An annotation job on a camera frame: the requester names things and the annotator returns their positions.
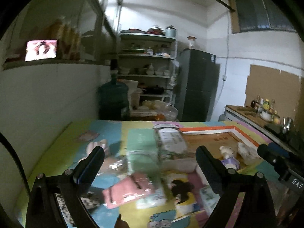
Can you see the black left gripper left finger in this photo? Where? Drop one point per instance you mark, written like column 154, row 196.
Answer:
column 43, row 209

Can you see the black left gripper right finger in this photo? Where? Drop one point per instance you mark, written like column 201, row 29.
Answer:
column 257, row 209

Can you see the yellow black plush doll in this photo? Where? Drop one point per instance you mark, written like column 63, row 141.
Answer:
column 185, row 201

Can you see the pale plush toy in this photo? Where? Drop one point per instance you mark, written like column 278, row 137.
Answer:
column 103, row 144

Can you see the pink cloth pouch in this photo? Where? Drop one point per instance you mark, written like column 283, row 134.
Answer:
column 134, row 187

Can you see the kitchen counter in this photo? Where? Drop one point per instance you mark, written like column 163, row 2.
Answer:
column 289, row 140

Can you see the white fluffy plush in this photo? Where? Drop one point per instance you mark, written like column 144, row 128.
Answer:
column 248, row 154

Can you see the small green-white tissue packet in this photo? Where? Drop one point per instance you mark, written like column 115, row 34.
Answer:
column 209, row 199

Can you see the white bowl on counter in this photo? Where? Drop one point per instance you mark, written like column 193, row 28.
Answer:
column 265, row 115

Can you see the beige teddy bear purple dress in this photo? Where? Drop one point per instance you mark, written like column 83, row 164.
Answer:
column 229, row 158

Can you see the cardboard box orange rim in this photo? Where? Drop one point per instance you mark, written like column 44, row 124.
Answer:
column 212, row 138

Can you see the colourful cartoon play mat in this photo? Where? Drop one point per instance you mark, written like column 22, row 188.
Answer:
column 67, row 150

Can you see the floral tissue pack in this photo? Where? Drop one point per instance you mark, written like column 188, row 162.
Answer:
column 171, row 144

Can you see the green tissue pack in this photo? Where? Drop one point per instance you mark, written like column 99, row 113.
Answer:
column 142, row 151

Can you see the dark green refrigerator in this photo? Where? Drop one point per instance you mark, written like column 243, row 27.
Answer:
column 197, row 85

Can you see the green water jug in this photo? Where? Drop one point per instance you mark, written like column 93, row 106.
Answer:
column 112, row 96

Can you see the plastic bag of goods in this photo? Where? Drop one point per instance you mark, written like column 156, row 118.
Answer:
column 162, row 108

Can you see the dark window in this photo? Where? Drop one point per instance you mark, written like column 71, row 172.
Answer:
column 258, row 15

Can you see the glowing phone screen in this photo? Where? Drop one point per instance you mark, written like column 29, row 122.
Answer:
column 41, row 49

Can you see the glass jar on fridge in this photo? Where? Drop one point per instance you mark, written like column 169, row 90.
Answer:
column 191, row 41

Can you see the metal storage shelf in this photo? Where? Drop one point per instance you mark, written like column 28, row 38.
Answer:
column 149, row 61

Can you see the blue pot on shelf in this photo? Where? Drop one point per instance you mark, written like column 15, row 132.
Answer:
column 170, row 31

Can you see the red pot on shelf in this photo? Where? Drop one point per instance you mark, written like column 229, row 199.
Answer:
column 155, row 30

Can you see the brown cardboard wall panel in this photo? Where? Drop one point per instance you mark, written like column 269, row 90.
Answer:
column 285, row 88

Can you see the glass cabinet window frame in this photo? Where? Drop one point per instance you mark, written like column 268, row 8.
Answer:
column 84, row 32

